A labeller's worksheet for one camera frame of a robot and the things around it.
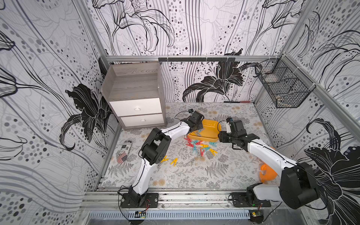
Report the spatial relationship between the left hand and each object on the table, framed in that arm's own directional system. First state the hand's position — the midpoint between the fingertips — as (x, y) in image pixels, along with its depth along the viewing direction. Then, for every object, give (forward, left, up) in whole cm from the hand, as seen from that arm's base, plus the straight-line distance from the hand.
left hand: (199, 126), depth 99 cm
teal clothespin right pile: (-12, -10, -4) cm, 16 cm away
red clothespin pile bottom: (-19, -1, -4) cm, 19 cm away
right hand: (-9, -15, +6) cm, 19 cm away
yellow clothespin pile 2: (-14, -3, -3) cm, 15 cm away
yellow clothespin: (-24, +22, -4) cm, 33 cm away
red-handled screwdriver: (+31, -36, -5) cm, 48 cm away
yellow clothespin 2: (-26, +16, -3) cm, 30 cm away
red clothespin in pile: (-13, +7, -4) cm, 15 cm away
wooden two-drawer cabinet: (+6, +41, +26) cm, 49 cm away
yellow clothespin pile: (-18, -9, -3) cm, 20 cm away
